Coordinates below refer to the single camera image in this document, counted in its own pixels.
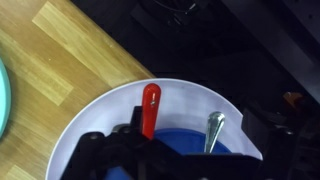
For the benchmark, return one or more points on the dark blue plate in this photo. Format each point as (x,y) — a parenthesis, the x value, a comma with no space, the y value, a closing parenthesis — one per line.
(186,140)

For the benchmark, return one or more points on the large white bowl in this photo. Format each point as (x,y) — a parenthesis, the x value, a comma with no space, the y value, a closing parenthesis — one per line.
(110,113)

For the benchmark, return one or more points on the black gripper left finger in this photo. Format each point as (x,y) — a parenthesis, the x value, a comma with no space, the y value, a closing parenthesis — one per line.
(136,117)

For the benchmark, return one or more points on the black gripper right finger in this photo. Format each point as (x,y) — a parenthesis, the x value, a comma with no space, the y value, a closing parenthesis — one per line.
(255,131)

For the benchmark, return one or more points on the teal plate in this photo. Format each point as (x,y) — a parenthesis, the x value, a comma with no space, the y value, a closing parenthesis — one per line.
(3,100)

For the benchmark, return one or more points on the silver metal spoon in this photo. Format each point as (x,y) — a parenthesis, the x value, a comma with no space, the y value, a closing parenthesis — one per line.
(213,130)

